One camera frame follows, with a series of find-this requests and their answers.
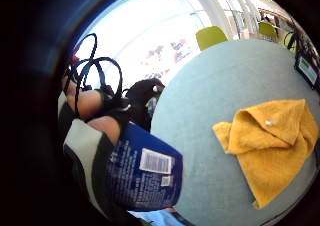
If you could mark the dark blue plastic bottle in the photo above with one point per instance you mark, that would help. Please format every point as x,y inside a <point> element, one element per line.
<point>146,182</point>

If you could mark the black framed screen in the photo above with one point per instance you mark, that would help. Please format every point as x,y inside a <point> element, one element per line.
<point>307,70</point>

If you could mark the lime green chair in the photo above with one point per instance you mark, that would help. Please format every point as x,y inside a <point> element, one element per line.
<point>210,36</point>
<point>288,40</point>
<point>268,30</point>

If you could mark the yellow towel cloth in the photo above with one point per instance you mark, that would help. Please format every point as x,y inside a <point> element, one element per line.
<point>273,156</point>

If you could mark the white pillar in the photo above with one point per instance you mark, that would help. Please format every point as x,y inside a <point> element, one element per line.
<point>213,9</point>

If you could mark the light blue garment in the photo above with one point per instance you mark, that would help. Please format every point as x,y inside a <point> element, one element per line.
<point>156,218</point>

